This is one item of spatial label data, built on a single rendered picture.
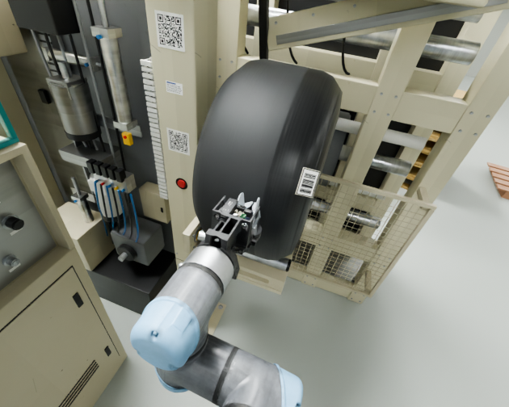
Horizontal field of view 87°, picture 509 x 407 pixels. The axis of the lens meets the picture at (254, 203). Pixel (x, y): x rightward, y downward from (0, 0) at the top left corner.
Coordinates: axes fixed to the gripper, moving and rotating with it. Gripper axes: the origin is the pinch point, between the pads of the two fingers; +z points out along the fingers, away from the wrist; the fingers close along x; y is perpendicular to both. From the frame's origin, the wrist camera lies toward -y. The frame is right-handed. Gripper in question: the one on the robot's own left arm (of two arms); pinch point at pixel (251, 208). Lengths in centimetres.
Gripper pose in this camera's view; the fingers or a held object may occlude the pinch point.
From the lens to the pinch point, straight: 60.1
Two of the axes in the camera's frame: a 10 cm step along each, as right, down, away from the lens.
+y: 1.5, -8.2, -5.6
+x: -9.4, -2.9, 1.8
